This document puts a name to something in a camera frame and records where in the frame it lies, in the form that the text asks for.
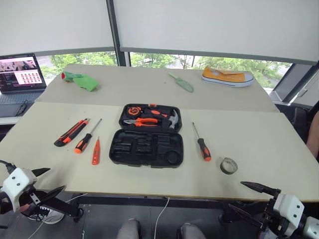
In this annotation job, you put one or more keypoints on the grey rounded shape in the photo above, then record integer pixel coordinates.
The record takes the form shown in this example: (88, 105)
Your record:
(190, 231)
(128, 230)

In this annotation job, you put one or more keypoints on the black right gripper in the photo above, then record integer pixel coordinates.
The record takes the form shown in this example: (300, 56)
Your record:
(272, 222)

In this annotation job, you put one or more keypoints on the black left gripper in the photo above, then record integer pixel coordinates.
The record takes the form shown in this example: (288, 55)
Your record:
(31, 207)

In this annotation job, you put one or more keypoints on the orange black tape measure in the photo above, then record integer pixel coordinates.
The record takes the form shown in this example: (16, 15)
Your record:
(134, 110)

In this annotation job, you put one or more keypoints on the black table frame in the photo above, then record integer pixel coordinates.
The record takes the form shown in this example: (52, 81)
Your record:
(149, 200)

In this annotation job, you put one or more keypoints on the orange black utility knife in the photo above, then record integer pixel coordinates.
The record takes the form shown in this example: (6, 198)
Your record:
(71, 133)

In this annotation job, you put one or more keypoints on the yellow canvas sneaker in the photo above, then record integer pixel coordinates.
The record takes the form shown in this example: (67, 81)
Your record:
(224, 78)

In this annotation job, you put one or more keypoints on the grey tape roll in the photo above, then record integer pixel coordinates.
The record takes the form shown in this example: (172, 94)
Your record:
(224, 169)

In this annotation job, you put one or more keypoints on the dark window post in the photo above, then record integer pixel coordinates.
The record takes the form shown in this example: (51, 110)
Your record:
(117, 37)

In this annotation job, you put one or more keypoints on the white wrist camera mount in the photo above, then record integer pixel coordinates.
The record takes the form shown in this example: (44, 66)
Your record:
(17, 181)
(289, 206)

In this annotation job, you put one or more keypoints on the long orange black screwdriver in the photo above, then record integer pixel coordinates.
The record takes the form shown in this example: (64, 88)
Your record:
(83, 143)

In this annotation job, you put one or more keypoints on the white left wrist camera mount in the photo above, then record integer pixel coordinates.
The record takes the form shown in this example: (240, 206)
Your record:
(17, 181)

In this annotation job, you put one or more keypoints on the black plastic tool case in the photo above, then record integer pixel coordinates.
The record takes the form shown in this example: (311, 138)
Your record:
(147, 149)

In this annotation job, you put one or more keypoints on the person's bare forearm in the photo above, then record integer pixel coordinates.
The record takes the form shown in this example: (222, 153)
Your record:
(313, 139)

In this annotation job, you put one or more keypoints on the open laptop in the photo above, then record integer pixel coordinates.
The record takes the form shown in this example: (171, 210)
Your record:
(20, 74)

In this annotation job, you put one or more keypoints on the steel claw hammer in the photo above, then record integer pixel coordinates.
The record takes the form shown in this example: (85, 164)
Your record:
(174, 118)

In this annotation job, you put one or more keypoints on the orange voltage tester pen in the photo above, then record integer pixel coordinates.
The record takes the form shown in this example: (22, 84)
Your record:
(96, 154)

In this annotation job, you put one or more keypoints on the white roller blind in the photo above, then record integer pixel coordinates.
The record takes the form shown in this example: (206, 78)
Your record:
(54, 22)
(214, 25)

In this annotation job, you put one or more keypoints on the white grey sneaker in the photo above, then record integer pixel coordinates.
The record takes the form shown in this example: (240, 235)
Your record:
(53, 217)

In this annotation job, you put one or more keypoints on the short orange black screwdriver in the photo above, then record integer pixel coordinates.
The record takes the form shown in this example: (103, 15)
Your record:
(204, 149)

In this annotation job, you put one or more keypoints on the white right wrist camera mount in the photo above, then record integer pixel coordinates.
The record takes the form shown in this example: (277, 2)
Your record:
(289, 206)

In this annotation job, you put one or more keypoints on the black chair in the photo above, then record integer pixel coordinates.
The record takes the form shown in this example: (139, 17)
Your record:
(296, 119)

